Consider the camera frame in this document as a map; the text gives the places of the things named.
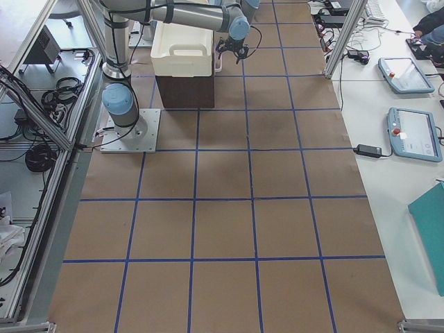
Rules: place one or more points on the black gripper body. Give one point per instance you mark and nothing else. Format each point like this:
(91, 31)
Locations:
(234, 44)

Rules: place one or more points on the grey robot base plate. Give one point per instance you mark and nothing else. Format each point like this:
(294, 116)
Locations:
(141, 138)

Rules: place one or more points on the black power adapter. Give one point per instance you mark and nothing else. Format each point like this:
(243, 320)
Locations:
(369, 151)

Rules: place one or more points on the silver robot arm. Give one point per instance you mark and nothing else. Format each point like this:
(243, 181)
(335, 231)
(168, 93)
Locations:
(224, 18)

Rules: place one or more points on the aluminium frame post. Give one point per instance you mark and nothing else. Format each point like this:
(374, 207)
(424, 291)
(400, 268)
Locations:
(349, 25)

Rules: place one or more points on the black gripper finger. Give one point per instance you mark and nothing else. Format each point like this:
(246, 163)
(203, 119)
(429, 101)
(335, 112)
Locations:
(241, 54)
(219, 51)

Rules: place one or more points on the blue teach pendant near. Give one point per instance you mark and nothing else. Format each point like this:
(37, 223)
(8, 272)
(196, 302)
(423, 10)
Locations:
(412, 134)

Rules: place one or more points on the blue teach pendant far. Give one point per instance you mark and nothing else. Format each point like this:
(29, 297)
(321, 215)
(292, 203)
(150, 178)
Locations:
(404, 76)

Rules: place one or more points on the dark brown wooden cabinet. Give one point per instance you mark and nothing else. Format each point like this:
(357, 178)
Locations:
(186, 92)

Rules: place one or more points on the blue teach pendant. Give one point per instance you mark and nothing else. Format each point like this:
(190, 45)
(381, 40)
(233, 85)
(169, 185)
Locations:
(412, 134)
(404, 76)

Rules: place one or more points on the white drawer handle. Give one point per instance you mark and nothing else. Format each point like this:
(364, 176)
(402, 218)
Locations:
(218, 65)

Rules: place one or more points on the white plastic tray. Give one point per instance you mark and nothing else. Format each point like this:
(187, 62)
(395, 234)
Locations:
(182, 51)

